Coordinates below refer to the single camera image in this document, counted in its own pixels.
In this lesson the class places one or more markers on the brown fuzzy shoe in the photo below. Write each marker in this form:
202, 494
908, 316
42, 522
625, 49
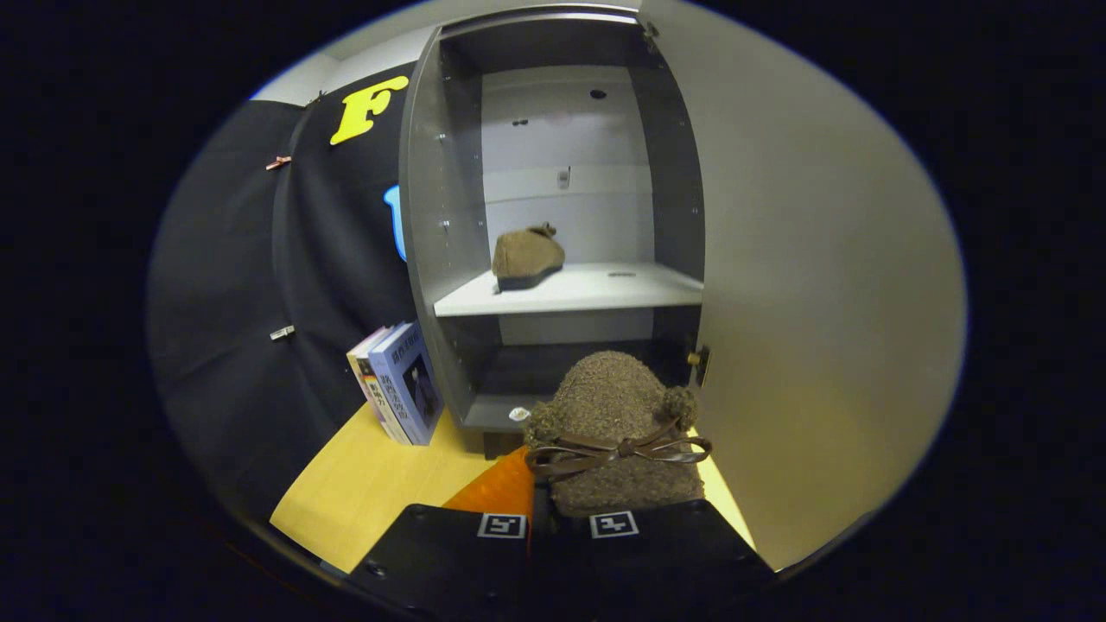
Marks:
613, 397
527, 255

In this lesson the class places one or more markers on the dark spine book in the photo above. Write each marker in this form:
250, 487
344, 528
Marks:
377, 393

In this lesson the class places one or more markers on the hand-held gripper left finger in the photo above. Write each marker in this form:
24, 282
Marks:
449, 553

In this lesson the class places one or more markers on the black backdrop cloth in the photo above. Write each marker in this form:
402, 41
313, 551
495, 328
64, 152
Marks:
225, 345

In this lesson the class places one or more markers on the white book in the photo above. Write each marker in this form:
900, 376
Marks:
356, 350

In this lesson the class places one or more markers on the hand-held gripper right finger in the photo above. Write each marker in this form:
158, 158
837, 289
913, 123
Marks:
665, 553

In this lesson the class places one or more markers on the grey shoe cabinet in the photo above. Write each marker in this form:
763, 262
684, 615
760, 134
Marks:
432, 216

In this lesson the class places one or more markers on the beige shoe cabinet door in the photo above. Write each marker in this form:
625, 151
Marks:
821, 302

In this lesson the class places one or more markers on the blue cover book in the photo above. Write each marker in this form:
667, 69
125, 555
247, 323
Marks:
415, 389

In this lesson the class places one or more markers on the red clip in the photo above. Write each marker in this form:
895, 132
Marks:
277, 162

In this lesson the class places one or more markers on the silver clip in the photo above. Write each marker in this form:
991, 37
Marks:
281, 333

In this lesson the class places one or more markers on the black clip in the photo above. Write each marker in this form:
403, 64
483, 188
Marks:
311, 99

